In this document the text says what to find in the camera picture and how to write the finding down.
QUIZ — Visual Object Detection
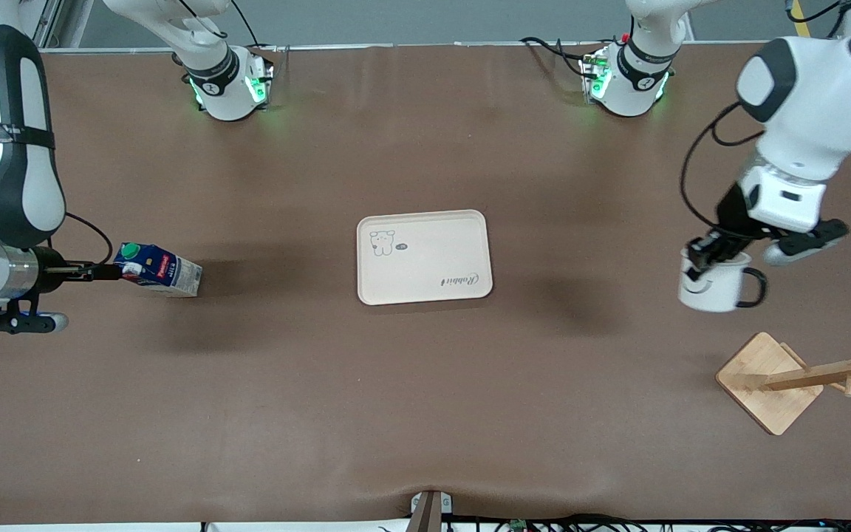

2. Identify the brown table cover sheet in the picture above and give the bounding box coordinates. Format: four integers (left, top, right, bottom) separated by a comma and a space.
0, 43, 851, 527

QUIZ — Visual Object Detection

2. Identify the aluminium frame post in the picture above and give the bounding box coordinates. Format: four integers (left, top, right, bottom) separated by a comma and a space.
33, 0, 94, 50

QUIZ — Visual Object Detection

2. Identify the white smiley mug black handle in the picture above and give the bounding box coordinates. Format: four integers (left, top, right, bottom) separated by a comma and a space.
677, 248, 768, 313

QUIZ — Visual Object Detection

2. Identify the black base power cable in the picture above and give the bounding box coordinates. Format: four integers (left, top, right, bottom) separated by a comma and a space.
520, 35, 598, 79
230, 0, 290, 78

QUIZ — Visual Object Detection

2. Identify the cream tray with rabbit print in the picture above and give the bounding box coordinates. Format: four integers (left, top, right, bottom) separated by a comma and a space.
356, 209, 494, 307

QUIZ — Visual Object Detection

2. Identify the blue milk carton green cap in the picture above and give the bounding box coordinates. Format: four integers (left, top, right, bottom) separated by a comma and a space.
113, 242, 203, 299

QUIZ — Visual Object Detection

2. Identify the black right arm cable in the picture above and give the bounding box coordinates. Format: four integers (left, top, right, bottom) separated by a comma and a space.
64, 213, 114, 267

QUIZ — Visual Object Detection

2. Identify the wooden mug stand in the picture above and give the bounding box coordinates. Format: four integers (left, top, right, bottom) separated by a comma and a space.
715, 322, 851, 437

